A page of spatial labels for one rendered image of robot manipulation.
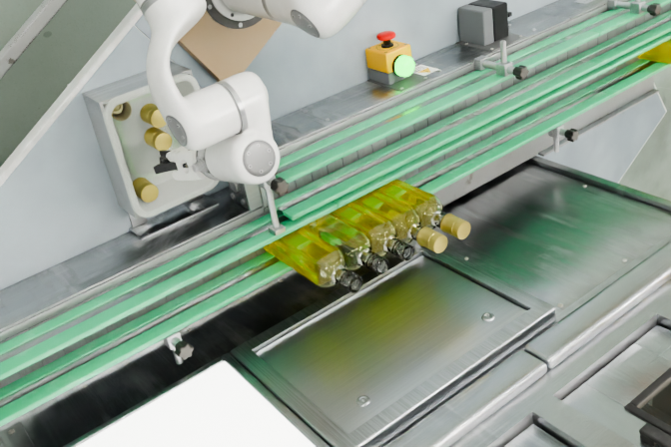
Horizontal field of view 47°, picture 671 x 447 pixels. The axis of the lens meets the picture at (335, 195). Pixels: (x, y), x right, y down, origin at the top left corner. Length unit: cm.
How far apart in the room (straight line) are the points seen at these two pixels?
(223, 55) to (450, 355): 67
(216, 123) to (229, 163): 7
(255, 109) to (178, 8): 17
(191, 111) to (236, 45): 46
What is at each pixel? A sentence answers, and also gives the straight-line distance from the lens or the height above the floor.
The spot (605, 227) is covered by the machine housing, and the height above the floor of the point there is 119.
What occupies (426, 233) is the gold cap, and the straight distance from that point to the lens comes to 137.
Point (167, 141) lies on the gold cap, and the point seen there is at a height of 81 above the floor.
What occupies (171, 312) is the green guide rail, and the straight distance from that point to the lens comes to 140.
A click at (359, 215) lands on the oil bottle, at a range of 142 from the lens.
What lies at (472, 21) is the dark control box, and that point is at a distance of 181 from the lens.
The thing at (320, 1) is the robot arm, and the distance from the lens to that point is 118.
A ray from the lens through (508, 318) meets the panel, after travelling 139.
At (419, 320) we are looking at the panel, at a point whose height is 116.
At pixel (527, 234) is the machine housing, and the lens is 168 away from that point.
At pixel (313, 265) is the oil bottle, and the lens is 133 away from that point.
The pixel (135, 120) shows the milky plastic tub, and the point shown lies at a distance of 141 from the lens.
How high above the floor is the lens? 203
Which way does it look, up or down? 48 degrees down
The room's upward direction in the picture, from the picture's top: 117 degrees clockwise
